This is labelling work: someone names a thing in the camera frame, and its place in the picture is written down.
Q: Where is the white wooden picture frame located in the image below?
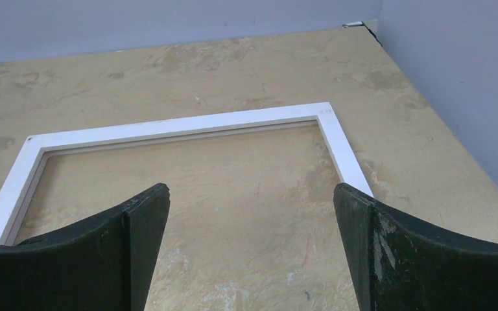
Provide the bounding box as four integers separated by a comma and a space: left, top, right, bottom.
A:
0, 102, 373, 245

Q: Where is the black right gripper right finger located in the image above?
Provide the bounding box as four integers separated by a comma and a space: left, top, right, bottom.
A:
333, 183, 498, 310

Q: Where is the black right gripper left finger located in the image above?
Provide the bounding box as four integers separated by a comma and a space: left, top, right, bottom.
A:
0, 183, 170, 310

